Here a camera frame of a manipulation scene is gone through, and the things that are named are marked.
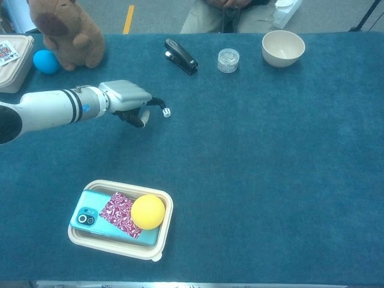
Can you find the teal smartphone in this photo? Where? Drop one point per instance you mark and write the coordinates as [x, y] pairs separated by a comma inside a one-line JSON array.
[[90, 207]]

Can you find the white die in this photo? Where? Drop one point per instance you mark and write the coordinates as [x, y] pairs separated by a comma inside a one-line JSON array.
[[166, 112]]

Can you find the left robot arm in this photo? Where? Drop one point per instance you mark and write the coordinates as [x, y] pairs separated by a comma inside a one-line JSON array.
[[51, 109]]

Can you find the black stapler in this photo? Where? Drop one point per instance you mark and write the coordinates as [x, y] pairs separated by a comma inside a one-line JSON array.
[[181, 57]]

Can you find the brown plush capybara toy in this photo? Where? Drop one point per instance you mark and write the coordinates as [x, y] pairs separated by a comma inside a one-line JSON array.
[[69, 33]]

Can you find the aluminium frame rail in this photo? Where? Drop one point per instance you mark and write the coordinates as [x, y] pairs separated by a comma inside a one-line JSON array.
[[150, 284]]

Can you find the white box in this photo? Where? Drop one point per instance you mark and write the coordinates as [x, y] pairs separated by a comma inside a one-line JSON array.
[[286, 12]]

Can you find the yellow ball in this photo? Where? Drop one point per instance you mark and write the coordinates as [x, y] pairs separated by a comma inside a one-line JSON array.
[[148, 212]]

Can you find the clear jar of paper clips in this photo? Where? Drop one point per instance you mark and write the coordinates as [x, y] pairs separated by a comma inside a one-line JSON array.
[[228, 61]]

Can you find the seated person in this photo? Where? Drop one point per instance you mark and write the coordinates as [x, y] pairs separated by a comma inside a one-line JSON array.
[[222, 16]]

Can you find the black tripod leg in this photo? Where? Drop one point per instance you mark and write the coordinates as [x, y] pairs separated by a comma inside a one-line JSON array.
[[364, 16]]

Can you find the cream rectangular tray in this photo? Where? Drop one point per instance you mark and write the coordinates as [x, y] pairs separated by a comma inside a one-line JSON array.
[[168, 234]]

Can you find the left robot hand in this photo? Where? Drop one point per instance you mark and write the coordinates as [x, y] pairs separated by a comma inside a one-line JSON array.
[[127, 96]]

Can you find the cream bowl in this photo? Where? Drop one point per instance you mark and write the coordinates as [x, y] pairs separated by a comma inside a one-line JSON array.
[[283, 48]]

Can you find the face-up playing card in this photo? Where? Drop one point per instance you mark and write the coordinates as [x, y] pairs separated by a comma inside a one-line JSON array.
[[6, 54]]

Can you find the cream lidded food container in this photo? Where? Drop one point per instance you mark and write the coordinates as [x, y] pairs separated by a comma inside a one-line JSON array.
[[12, 75]]

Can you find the blue ball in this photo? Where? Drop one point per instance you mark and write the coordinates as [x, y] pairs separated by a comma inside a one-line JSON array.
[[45, 62]]

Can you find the blue table cloth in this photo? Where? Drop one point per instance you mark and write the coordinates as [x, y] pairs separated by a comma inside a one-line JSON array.
[[255, 150]]

